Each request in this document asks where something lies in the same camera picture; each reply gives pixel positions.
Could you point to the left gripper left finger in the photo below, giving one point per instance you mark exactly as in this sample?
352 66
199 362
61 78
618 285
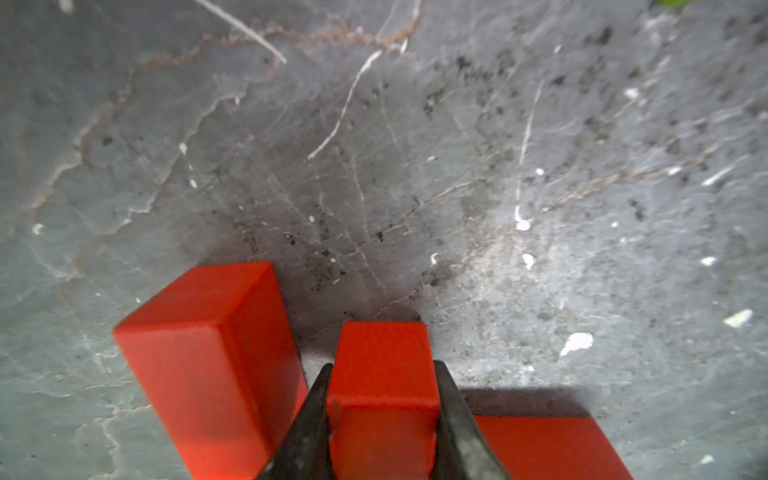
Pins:
304 452

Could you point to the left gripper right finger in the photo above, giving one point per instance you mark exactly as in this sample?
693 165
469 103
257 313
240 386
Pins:
462 451

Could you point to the red block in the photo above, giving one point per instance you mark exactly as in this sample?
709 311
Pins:
215 355
552 448
383 402

